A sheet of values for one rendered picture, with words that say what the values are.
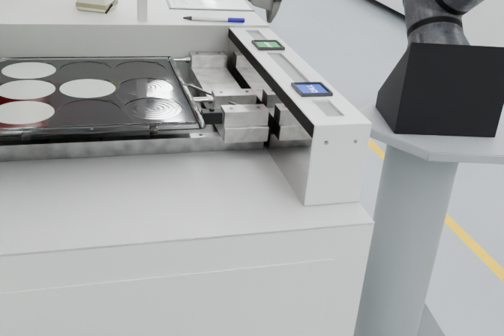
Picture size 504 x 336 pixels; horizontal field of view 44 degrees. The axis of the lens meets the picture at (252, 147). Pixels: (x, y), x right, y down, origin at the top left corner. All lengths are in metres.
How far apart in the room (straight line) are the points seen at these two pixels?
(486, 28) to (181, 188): 4.16
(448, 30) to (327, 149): 0.50
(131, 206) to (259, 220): 0.19
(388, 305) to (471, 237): 1.15
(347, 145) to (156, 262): 0.33
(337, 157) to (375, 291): 0.64
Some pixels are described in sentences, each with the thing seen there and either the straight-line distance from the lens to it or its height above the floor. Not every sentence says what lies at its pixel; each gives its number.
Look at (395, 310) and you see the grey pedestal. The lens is 1.56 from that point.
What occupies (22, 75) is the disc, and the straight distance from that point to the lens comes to 1.27.
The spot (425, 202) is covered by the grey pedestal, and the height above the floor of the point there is 0.66.
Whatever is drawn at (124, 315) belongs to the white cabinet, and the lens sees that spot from 0.95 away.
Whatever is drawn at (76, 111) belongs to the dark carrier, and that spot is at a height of 0.90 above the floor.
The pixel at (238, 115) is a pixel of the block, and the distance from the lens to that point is 1.08.
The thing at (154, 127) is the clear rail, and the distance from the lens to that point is 1.03.
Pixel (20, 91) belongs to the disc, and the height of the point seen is 0.90.
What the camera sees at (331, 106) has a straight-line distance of 1.01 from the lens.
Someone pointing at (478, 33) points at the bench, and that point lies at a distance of 5.08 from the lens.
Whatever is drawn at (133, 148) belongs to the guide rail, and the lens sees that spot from 1.11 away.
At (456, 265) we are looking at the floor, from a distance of 2.45.
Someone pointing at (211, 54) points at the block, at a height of 0.91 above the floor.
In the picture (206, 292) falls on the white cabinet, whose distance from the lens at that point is 0.95.
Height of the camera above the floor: 1.31
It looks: 25 degrees down
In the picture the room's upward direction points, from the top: 5 degrees clockwise
